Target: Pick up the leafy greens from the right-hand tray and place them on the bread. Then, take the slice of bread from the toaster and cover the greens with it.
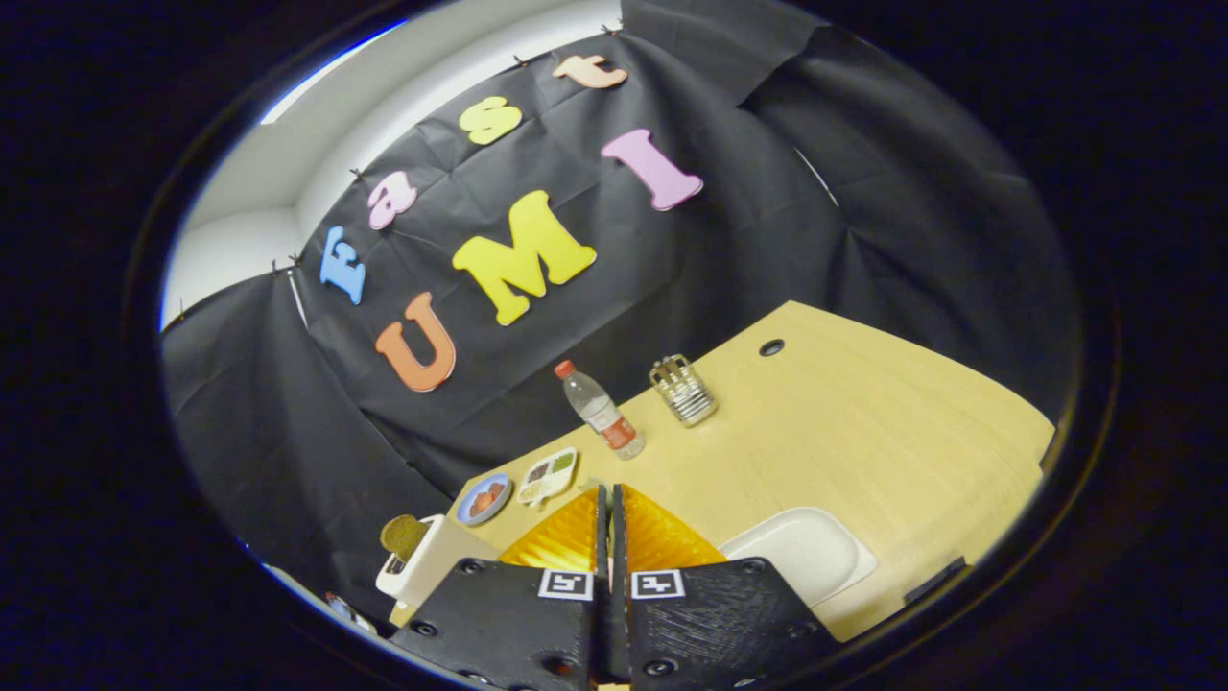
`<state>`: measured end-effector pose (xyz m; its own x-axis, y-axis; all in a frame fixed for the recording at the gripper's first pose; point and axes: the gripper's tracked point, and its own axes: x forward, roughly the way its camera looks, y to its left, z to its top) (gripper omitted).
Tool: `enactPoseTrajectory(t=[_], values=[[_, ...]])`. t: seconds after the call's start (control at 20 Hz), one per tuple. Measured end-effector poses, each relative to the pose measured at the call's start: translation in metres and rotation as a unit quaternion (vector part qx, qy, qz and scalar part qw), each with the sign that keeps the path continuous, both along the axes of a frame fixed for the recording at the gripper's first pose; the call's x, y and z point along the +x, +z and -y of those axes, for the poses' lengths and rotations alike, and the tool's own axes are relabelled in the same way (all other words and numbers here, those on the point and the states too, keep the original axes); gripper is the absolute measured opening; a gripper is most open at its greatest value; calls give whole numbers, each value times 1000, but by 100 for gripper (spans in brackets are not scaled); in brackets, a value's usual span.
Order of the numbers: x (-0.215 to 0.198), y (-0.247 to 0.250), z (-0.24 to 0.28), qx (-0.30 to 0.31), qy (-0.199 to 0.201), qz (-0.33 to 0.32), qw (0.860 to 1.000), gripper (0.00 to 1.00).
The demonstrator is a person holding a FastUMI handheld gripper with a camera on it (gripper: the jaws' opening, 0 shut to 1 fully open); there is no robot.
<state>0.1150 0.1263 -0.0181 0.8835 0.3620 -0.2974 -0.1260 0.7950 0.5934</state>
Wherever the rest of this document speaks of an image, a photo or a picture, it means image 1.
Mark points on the black backdrop cloth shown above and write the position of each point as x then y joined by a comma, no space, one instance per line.
720,259

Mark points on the clear red-capped water bottle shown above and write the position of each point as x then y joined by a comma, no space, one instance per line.
604,417

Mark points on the red meat pieces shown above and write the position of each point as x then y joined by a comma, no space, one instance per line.
484,501

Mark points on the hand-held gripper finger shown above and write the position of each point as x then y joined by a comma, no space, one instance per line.
602,547
619,547

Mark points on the white rectangular plate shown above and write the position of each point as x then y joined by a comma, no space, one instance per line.
806,552

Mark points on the brown bread slice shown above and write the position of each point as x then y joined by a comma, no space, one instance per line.
403,536

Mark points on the white divided condiment tray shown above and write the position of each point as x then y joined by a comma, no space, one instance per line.
547,477

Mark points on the white toaster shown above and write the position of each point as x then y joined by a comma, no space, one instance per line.
439,559

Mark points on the blue plate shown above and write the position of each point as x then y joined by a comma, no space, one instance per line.
505,483

